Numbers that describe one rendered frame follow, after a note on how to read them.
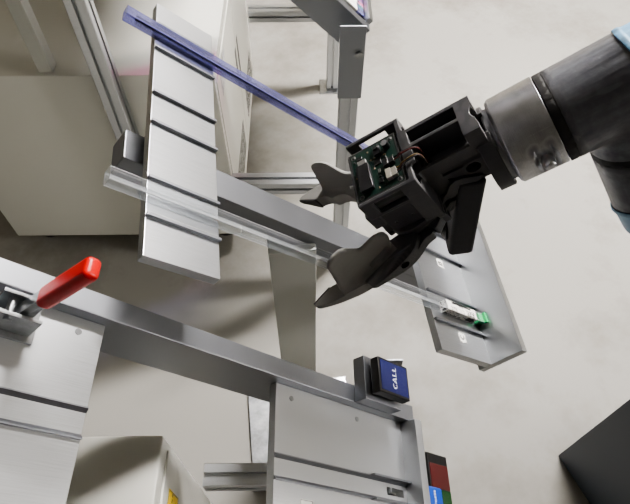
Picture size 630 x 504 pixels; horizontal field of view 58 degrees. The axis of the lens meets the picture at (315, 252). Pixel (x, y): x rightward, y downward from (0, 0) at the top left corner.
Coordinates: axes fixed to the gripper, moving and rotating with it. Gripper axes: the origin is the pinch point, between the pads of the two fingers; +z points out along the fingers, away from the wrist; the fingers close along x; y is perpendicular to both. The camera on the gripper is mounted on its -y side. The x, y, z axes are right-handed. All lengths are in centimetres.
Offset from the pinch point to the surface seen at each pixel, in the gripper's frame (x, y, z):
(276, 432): 15.3, -2.6, 8.5
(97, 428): -17, -47, 94
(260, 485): 8, -44, 43
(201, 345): 9.2, 6.9, 8.9
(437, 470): 16.5, -28.6, 3.6
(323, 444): 15.8, -8.6, 7.1
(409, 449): 15.3, -20.8, 3.3
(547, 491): 10, -105, 8
